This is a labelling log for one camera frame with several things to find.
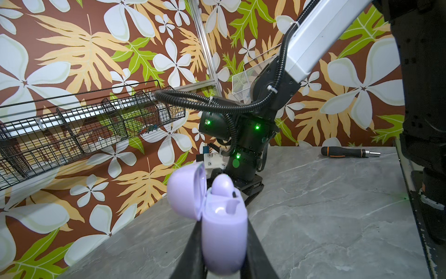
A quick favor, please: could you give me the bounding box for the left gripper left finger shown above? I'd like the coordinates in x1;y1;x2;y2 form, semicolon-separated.
170;221;207;279

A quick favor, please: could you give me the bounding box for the purple earbud charging case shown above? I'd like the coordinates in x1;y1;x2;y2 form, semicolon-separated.
167;162;248;276

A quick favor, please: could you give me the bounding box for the black screwdriver right side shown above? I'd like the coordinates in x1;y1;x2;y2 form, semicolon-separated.
321;146;381;158

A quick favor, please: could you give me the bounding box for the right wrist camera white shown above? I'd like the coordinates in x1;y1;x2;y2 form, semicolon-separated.
196;145;229;179

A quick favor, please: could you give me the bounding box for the black wire basket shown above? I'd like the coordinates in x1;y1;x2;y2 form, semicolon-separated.
1;85;185;189

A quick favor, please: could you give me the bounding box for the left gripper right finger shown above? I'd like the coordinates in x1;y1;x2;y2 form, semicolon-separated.
240;221;279;279

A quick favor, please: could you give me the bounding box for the white mesh basket right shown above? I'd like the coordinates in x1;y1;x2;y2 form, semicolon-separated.
232;43;281;104

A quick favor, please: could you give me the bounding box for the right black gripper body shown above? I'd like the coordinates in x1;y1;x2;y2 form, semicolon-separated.
207;150;265;205

